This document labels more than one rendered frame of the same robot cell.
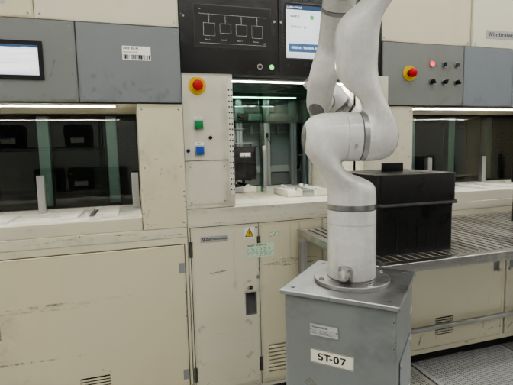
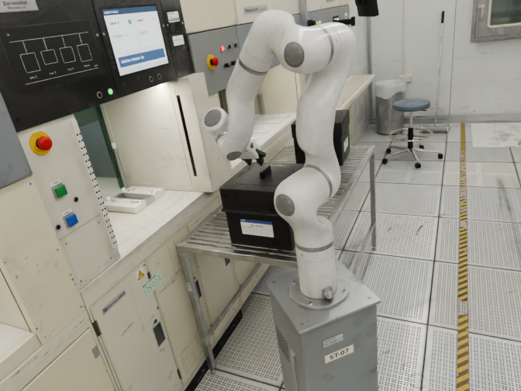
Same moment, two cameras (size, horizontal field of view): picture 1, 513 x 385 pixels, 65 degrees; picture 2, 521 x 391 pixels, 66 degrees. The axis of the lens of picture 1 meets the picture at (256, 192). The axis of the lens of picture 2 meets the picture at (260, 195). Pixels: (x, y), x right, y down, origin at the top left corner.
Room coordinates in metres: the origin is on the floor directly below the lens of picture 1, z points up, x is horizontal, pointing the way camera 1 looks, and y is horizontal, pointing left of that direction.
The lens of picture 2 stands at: (0.37, 0.60, 1.60)
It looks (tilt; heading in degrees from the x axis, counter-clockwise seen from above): 24 degrees down; 315
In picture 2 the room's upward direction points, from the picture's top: 9 degrees counter-clockwise
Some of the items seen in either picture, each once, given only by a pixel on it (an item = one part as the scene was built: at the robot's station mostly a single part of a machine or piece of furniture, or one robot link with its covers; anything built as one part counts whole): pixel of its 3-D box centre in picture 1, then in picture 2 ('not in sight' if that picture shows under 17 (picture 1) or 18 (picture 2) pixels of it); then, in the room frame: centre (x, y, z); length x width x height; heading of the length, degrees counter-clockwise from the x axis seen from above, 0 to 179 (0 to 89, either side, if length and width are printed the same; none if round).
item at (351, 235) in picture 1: (351, 244); (316, 266); (1.00, -0.24, 0.85); 0.19 x 0.19 x 0.18
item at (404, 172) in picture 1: (392, 181); (267, 183); (1.39, -0.47, 0.98); 0.29 x 0.29 x 0.13; 16
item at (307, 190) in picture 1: (299, 189); (132, 198); (2.03, -0.22, 0.89); 0.22 x 0.21 x 0.04; 17
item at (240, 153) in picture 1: (232, 157); not in sight; (2.26, 0.13, 1.06); 0.24 x 0.20 x 0.32; 107
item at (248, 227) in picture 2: (391, 218); (270, 212); (1.39, -0.47, 0.85); 0.28 x 0.28 x 0.17; 16
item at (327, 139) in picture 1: (338, 161); (305, 211); (1.00, -0.21, 1.07); 0.19 x 0.12 x 0.24; 91
